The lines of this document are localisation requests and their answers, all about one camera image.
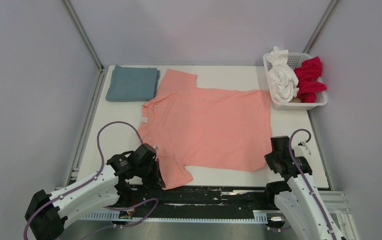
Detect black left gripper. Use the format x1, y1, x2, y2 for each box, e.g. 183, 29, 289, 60
136, 158, 166, 188

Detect pink t shirt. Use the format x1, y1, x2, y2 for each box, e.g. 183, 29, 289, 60
138, 69, 272, 190

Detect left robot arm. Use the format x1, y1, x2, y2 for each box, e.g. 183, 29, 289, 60
23, 143, 164, 240

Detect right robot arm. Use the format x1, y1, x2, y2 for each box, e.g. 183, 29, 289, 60
264, 136, 346, 240

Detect crumpled white t shirt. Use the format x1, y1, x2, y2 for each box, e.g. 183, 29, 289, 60
266, 46, 299, 103

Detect crumpled red t shirt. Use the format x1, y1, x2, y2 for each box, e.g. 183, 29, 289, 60
294, 56, 327, 103

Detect white plastic basket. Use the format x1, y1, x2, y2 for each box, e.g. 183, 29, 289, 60
263, 51, 329, 111

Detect folded blue-grey t shirt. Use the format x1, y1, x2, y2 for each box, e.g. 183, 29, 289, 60
105, 65, 160, 102

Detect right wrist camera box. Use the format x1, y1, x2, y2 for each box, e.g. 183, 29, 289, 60
298, 141, 312, 156

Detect slotted white cable duct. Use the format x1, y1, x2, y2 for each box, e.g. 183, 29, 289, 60
78, 210, 268, 223

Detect aluminium front rail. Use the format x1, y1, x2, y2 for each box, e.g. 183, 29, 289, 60
319, 190, 351, 214

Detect right aluminium frame post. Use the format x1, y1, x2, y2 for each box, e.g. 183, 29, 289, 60
303, 0, 341, 54

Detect aluminium frame post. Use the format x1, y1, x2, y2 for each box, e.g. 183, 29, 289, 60
61, 0, 104, 72
303, 0, 341, 54

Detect left aluminium frame post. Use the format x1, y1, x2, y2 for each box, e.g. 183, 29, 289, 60
61, 0, 104, 72

